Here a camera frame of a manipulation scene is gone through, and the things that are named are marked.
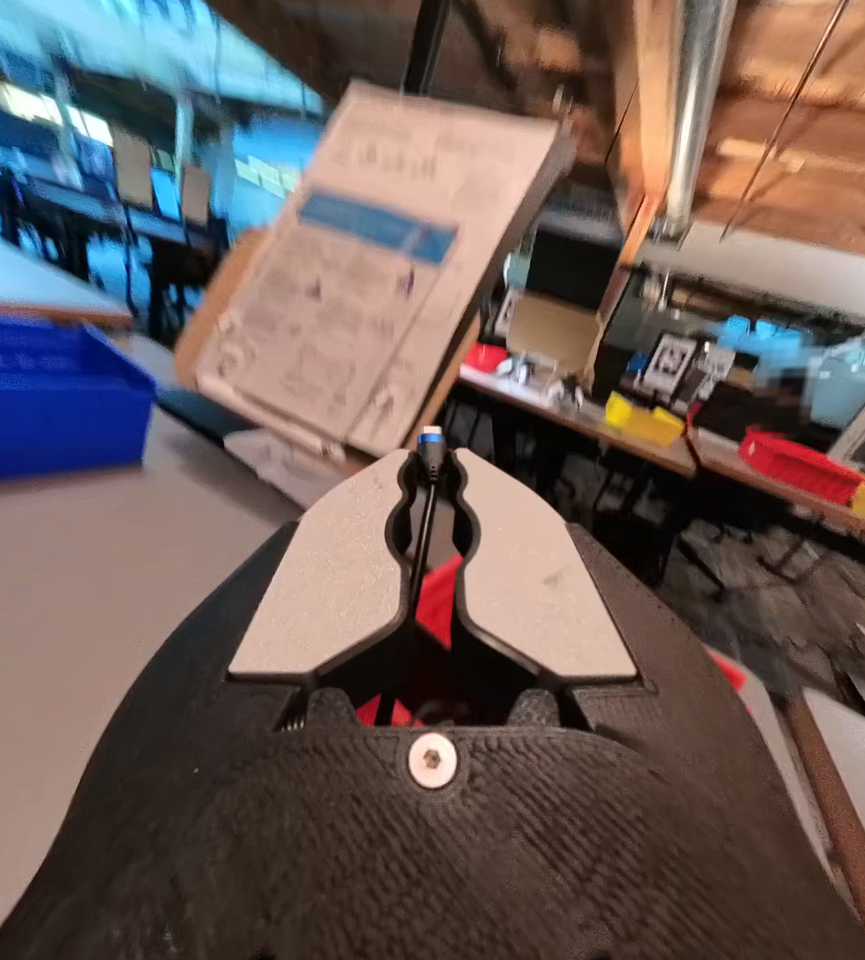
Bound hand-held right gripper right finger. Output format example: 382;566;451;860
452;448;639;687

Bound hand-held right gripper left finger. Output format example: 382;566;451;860
227;448;414;685

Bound red plastic bin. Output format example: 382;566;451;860
353;555;750;729
738;426;865;505

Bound black blue-ringed USB cable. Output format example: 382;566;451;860
372;423;449;729

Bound blue plastic bin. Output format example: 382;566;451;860
0;311;158;487

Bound grey desk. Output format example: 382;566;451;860
0;330;835;960

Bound long wooden table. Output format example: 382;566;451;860
458;363;865;560

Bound small marker sign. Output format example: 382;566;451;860
642;333;700;395

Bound document stand with instruction sheets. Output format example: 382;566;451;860
173;78;580;511

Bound metal ceiling pipe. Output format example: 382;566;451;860
661;0;737;241

